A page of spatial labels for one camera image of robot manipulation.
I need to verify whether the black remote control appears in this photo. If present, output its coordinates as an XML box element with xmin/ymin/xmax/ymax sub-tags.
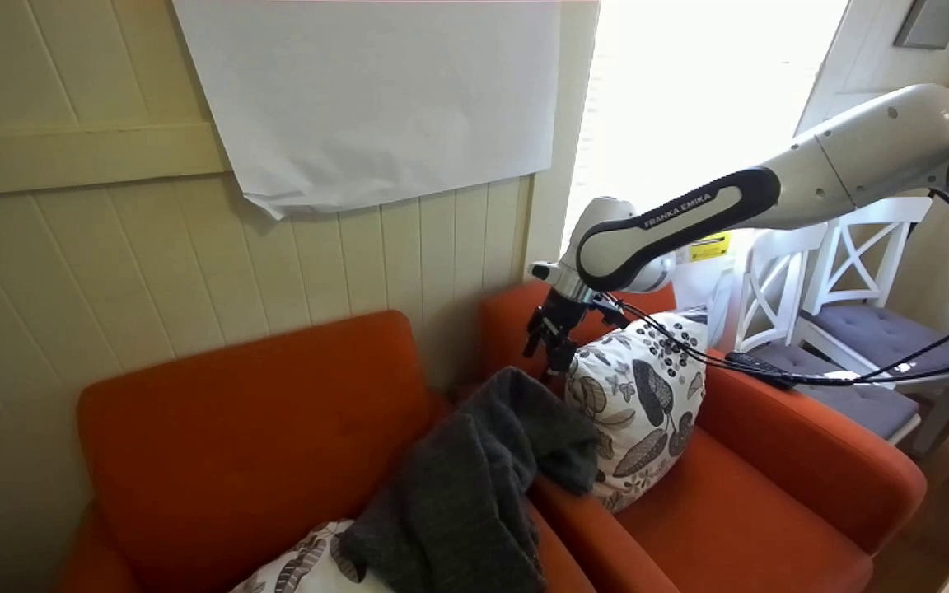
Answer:
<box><xmin>725</xmin><ymin>346</ymin><xmax>804</xmax><ymax>394</ymax></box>

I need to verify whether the white cross-back chair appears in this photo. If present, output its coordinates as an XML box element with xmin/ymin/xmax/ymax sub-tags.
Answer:
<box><xmin>730</xmin><ymin>226</ymin><xmax>928</xmax><ymax>449</ymax></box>
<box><xmin>796</xmin><ymin>195</ymin><xmax>949</xmax><ymax>443</ymax></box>

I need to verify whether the white pillow with dark print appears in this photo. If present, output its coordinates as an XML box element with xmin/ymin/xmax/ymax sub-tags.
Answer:
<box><xmin>230</xmin><ymin>518</ymin><xmax>389</xmax><ymax>593</ymax></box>

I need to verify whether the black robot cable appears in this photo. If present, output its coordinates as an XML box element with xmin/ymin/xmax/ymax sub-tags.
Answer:
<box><xmin>604</xmin><ymin>294</ymin><xmax>949</xmax><ymax>390</ymax></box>

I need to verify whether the dark framed wall picture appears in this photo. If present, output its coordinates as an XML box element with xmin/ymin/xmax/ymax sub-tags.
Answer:
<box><xmin>892</xmin><ymin>0</ymin><xmax>949</xmax><ymax>53</ymax></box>

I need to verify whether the orange armchair with towel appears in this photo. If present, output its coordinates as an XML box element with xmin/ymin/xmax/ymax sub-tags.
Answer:
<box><xmin>56</xmin><ymin>311</ymin><xmax>601</xmax><ymax>593</ymax></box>

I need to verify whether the white pillow with leaf print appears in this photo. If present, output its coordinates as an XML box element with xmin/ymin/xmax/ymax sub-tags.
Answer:
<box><xmin>560</xmin><ymin>311</ymin><xmax>711</xmax><ymax>518</ymax></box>

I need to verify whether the orange armchair beside white chairs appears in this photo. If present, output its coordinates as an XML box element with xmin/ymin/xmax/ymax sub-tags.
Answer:
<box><xmin>479</xmin><ymin>276</ymin><xmax>934</xmax><ymax>593</ymax></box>

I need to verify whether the grey fuzzy towel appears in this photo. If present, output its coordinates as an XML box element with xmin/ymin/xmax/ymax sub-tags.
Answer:
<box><xmin>335</xmin><ymin>361</ymin><xmax>606</xmax><ymax>593</ymax></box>

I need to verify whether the large white paper sheet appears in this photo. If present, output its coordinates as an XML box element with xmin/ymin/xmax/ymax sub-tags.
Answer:
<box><xmin>169</xmin><ymin>0</ymin><xmax>562</xmax><ymax>223</ymax></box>

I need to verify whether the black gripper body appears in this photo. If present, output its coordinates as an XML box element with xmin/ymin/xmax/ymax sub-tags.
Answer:
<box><xmin>535</xmin><ymin>280</ymin><xmax>623</xmax><ymax>346</ymax></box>

